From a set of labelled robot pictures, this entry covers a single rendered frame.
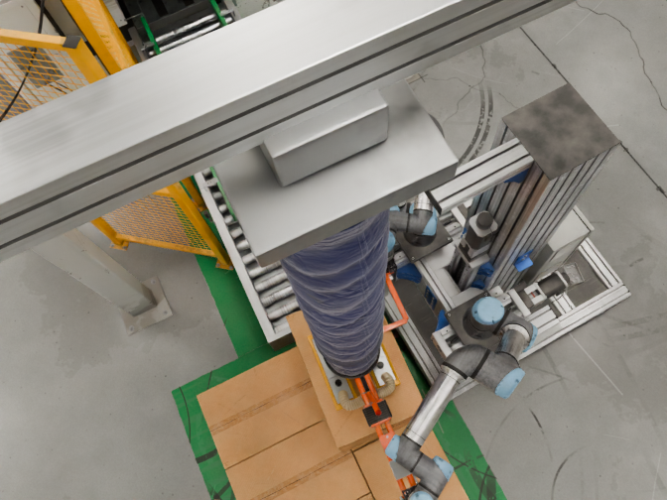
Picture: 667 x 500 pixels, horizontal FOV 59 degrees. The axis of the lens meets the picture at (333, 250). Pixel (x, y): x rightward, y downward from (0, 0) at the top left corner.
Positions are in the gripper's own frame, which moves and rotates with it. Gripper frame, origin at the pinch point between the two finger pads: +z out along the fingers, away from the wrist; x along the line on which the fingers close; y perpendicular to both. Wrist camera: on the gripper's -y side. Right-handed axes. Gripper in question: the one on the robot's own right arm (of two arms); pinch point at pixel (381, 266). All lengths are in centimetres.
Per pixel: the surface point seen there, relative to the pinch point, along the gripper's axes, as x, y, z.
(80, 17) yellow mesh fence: -75, -127, -58
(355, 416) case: -34, 51, 14
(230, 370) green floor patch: -93, -15, 120
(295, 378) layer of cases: -55, 16, 66
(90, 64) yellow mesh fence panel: -72, -79, -80
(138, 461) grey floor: -161, 13, 121
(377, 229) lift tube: -20, 41, -143
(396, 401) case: -17, 52, 14
